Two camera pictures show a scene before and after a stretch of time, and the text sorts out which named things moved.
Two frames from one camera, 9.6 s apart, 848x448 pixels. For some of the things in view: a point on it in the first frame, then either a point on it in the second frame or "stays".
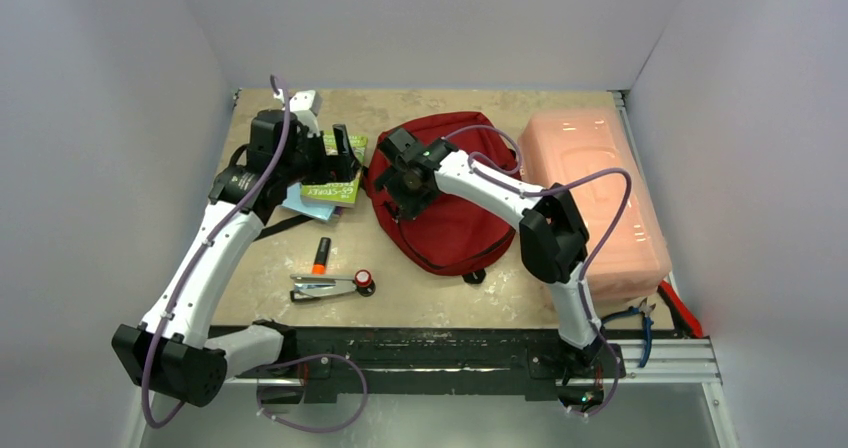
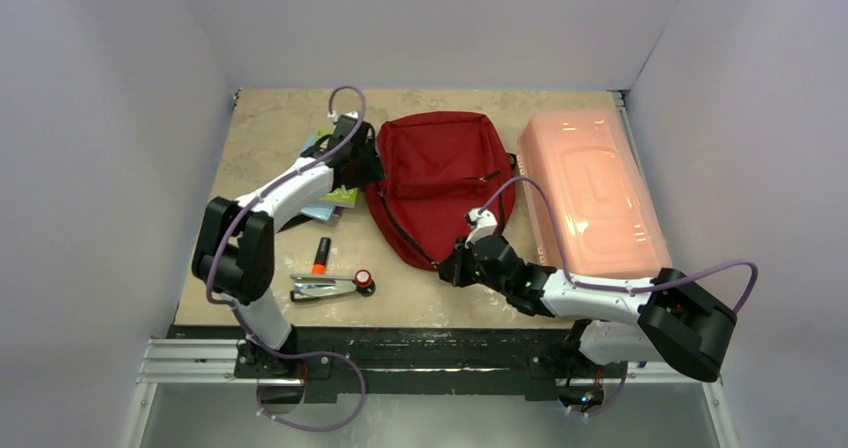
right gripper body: [397, 146] → [460, 265]
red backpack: [449, 237] stays
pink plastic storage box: [590, 152] stays
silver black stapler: [310, 287] stays
